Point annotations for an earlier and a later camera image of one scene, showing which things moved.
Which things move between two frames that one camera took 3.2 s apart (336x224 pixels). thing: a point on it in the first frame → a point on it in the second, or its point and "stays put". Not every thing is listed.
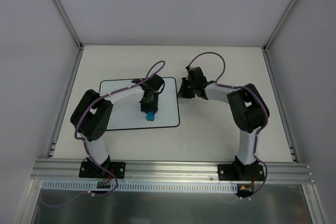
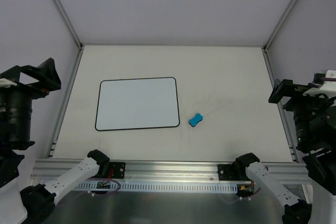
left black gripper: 149,107 → 29,87
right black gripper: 185,87 → 293,99
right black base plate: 240,172 stays put
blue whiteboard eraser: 150,116 → 193,121
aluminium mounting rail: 275,172 stays put
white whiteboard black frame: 128,115 stays put
